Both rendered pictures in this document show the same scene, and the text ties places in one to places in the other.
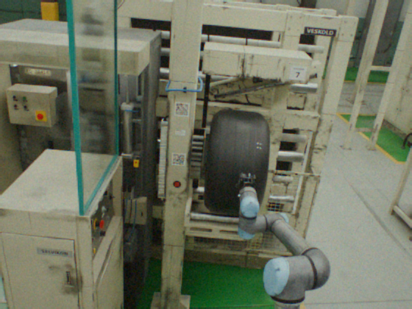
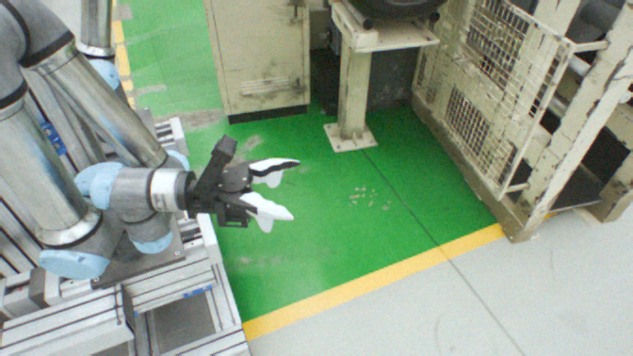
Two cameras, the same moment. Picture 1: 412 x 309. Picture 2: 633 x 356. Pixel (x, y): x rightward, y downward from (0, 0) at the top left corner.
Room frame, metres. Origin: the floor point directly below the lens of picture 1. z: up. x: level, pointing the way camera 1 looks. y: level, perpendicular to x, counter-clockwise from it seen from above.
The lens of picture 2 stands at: (1.26, -1.70, 1.54)
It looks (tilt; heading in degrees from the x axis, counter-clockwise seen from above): 45 degrees down; 76
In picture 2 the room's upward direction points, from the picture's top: straight up
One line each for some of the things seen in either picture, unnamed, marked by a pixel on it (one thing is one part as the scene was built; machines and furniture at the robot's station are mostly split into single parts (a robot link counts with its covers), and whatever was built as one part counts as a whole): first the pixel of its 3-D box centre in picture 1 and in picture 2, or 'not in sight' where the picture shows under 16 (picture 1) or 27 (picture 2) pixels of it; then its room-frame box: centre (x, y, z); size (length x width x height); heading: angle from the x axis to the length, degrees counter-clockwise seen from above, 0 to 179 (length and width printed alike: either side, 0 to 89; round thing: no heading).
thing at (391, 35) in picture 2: (217, 218); (382, 27); (1.97, -0.13, 0.80); 0.37 x 0.36 x 0.02; 0
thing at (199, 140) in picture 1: (189, 151); not in sight; (2.35, 0.09, 1.05); 0.20 x 0.15 x 0.30; 90
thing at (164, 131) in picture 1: (163, 160); not in sight; (1.92, 0.22, 1.19); 0.05 x 0.04 x 0.48; 0
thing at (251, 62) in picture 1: (254, 62); not in sight; (2.27, -0.25, 1.71); 0.61 x 0.25 x 0.15; 90
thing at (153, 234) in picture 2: not in sight; (150, 218); (1.07, -1.14, 0.94); 0.11 x 0.08 x 0.11; 73
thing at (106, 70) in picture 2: not in sight; (102, 86); (0.88, -0.49, 0.88); 0.13 x 0.12 x 0.14; 106
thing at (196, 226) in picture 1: (217, 226); (352, 23); (1.83, -0.12, 0.83); 0.36 x 0.09 x 0.06; 90
